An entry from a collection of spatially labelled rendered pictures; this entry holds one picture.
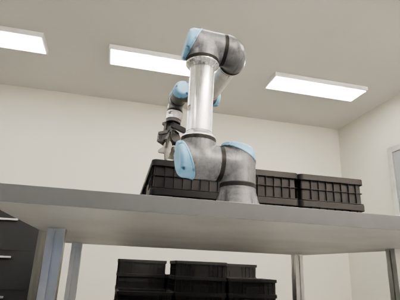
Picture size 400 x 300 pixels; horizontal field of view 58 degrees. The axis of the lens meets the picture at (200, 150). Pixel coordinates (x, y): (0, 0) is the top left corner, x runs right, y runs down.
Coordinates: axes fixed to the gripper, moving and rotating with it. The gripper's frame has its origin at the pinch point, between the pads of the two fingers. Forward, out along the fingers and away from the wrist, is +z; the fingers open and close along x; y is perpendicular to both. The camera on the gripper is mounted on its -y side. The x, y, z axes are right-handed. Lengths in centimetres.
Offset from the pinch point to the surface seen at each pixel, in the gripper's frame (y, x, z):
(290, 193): -48, -19, 13
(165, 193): -12.8, 16.1, 21.3
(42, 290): 20, 33, 59
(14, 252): 149, -31, 37
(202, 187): -22.0, 5.8, 16.6
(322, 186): -58, -29, 7
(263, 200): -40.0, -10.7, 17.8
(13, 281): 146, -35, 55
